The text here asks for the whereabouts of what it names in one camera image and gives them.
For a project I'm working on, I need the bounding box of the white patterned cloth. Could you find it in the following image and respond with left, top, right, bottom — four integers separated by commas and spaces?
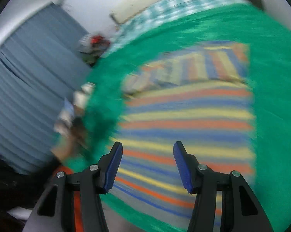
53, 82, 95, 136

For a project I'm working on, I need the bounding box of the clutter pile with red item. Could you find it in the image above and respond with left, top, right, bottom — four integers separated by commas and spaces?
77, 34, 111, 67

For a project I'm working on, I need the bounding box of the blue grey curtain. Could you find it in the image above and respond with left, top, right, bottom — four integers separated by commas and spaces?
0, 4, 91, 174

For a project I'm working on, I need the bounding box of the green plush blanket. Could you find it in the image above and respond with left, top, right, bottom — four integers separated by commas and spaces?
64, 3, 291, 231

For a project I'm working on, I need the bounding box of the orange object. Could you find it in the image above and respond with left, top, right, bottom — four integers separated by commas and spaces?
53, 165, 84, 232

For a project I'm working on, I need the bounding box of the teal checkered bed sheet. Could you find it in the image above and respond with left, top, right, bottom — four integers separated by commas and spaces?
102, 0, 246, 58

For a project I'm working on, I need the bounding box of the dark bedside object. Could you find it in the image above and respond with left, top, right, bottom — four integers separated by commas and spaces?
246, 0, 265, 11

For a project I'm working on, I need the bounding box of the striped knit sweater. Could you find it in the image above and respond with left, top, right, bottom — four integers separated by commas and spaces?
108, 41, 255, 231

